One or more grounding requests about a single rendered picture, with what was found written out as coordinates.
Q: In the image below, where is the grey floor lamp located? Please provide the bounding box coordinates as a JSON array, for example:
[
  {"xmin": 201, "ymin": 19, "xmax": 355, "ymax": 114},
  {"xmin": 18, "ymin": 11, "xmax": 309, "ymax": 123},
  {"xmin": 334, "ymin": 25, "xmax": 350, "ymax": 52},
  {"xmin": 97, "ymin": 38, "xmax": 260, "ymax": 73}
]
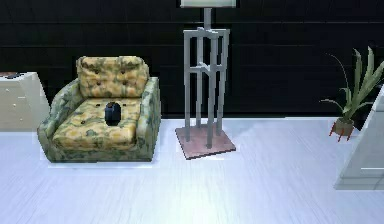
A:
[{"xmin": 175, "ymin": 0, "xmax": 238, "ymax": 161}]

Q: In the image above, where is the small black object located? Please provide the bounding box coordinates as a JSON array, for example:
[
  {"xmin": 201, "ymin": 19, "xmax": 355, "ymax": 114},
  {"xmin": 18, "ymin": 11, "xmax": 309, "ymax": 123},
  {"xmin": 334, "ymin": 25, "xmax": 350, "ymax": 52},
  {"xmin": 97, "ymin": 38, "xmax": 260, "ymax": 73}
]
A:
[{"xmin": 104, "ymin": 101, "xmax": 122, "ymax": 127}]

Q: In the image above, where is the yellow green patterned armchair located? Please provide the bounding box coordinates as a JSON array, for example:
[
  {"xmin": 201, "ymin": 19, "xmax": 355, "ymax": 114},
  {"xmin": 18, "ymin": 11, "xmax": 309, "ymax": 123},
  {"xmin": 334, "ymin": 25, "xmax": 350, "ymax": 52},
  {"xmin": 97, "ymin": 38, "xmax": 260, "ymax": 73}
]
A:
[{"xmin": 36, "ymin": 55, "xmax": 162, "ymax": 164}]

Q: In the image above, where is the green potted house plant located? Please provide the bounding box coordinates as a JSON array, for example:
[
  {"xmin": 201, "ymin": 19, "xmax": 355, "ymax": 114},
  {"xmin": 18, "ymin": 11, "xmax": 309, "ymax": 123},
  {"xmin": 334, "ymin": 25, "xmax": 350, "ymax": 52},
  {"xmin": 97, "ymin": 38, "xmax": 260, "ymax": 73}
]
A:
[{"xmin": 319, "ymin": 45, "xmax": 384, "ymax": 142}]

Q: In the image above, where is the white chest of drawers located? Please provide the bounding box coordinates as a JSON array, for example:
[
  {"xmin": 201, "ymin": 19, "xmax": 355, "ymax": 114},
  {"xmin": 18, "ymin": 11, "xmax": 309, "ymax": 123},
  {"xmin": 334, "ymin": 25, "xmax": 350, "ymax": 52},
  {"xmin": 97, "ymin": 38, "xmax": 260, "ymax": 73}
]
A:
[{"xmin": 0, "ymin": 71, "xmax": 51, "ymax": 132}]

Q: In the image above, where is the white cabinet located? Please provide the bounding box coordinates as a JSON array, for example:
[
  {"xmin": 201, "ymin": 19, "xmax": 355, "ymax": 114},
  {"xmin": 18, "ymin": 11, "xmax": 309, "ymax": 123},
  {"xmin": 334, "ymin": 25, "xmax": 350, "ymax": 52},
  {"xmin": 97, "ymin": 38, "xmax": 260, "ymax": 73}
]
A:
[{"xmin": 333, "ymin": 85, "xmax": 384, "ymax": 191}]

